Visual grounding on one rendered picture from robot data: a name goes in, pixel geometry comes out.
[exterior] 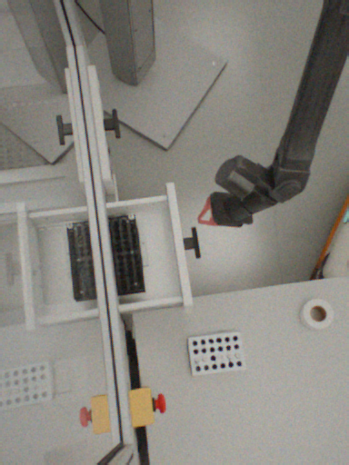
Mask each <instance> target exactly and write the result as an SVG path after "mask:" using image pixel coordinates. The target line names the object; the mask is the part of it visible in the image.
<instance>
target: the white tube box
mask: <svg viewBox="0 0 349 465"><path fill-rule="evenodd" d="M187 343H188V351H189V359H191V367H192V375H193V376H196V375H205V374H212V373H220V372H229V371H243V370H246V365H245V359H244V346H243V345H242V339H241V332H230V333H223V334H215V335H206V336H198V337H190V339H187ZM237 352H240V354H241V357H240V358H238V359H237V358H235V354H236V353H237ZM228 353H232V354H233V358H232V359H231V360H228V359H227V357H226V355H227V354H228ZM220 354H223V355H224V359H223V360H220V359H219V356H220ZM204 356H207V357H208V361H207V362H204V361H202V358H203V357H204ZM195 357H199V359H200V361H199V362H198V363H195V362H194V359H195Z"/></svg>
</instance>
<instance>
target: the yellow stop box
mask: <svg viewBox="0 0 349 465"><path fill-rule="evenodd" d="M128 396H129V404H130V412H131V421H132V426H133V428H137V427H144V425H150V424H153V423H154V422H155V417H154V411H156V407H155V398H152V394H151V390H150V389H149V388H143V389H136V390H130V391H129V392H128Z"/></svg>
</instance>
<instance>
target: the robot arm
mask: <svg viewBox="0 0 349 465"><path fill-rule="evenodd" d="M348 53H349V0H324V1H323V10H321V14H320V17H319V22H317V26H316V29H315V34H314V36H313V41H312V43H311V48H310V50H309V53H308V56H307V60H306V63H305V66H304V70H303V74H302V77H301V82H299V85H298V89H297V93H296V96H295V100H294V102H293V107H292V110H291V113H290V118H289V121H287V124H286V128H285V131H284V135H283V136H282V139H280V142H279V146H278V148H276V151H275V155H274V161H273V162H272V163H271V164H270V165H268V166H267V167H264V166H263V165H262V164H259V163H254V162H253V161H251V160H249V159H248V158H245V157H243V156H242V155H237V156H236V157H235V158H230V159H228V160H226V161H225V162H223V163H222V166H220V167H219V168H218V170H217V172H216V174H215V178H214V181H215V183H216V184H218V185H219V186H221V187H223V188H225V189H226V190H227V191H228V192H230V193H227V192H218V191H214V192H213V193H211V194H210V196H208V198H206V201H205V203H204V207H203V210H202V211H201V212H200V214H199V215H198V217H197V220H198V224H202V225H209V226H213V227H220V226H224V227H231V228H241V227H243V224H247V225H250V223H253V222H254V218H253V214H256V213H259V212H261V211H264V209H267V208H269V207H271V206H274V205H277V204H278V203H279V202H280V203H284V202H286V201H290V200H291V199H293V198H294V196H295V195H298V194H300V193H301V192H302V191H303V190H304V189H305V186H306V183H308V180H309V177H310V174H311V170H310V167H311V164H312V160H313V158H314V155H315V147H316V144H317V139H318V136H319V134H320V133H321V130H322V127H323V124H324V118H326V116H327V112H328V109H329V106H330V103H331V102H332V100H333V97H334V91H336V87H337V85H338V82H339V78H340V77H341V75H342V71H343V69H344V65H345V63H346V59H347V56H348ZM209 210H210V211H211V217H210V220H203V216H204V215H205V214H206V212H208V211H209Z"/></svg>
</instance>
